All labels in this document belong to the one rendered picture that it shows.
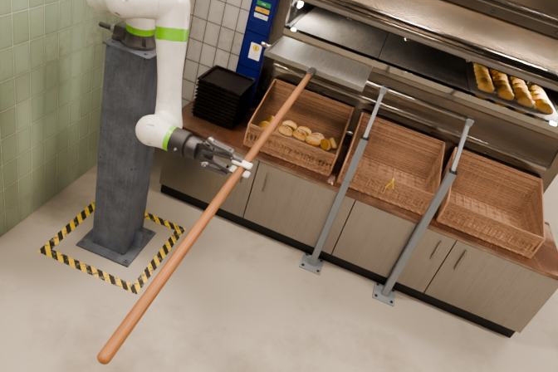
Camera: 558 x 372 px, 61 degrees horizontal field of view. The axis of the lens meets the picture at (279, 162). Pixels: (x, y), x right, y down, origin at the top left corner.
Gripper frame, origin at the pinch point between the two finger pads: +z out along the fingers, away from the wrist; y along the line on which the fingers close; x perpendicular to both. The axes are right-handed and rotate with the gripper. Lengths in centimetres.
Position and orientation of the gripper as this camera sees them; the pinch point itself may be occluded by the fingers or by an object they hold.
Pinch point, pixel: (241, 167)
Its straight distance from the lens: 164.6
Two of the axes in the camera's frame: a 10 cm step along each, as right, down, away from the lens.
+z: 9.2, 3.8, -1.1
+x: -3.0, 5.0, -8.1
